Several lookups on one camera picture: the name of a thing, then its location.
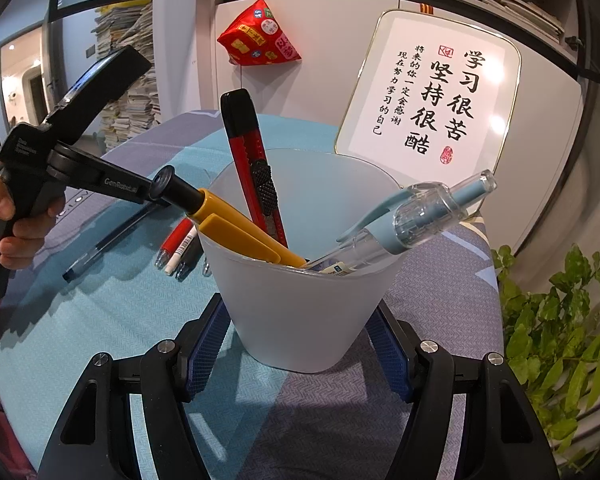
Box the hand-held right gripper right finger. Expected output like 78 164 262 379
365 305 561 480

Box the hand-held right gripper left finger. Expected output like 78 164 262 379
37 292 231 480

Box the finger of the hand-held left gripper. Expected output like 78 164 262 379
44 45 153 145
46 142 157 206

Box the red pen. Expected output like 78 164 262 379
155 217 193 268

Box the clear pen beige grip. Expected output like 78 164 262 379
175 237 203 282

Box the translucent plastic cup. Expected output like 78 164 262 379
198 148 405 375

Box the white pen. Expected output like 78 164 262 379
164 225 199 275

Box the yellow black pen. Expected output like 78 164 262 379
147 165 308 268

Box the red utility knife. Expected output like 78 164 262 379
220 88 289 248

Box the light blue clear pen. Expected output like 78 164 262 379
307 169 498 278

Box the person's left hand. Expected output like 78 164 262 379
0 172 67 271

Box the tall pile of paper books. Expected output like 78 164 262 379
92 2 161 151

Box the blue grey printed tablecloth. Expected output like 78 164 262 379
0 110 506 480

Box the green leafy plant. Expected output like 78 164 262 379
490 230 600 461

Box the red pyramid hanging ornament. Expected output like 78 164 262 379
217 0 303 68

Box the framed calligraphy board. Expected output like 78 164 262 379
332 10 523 183

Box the messy pile of books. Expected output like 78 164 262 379
472 0 566 43

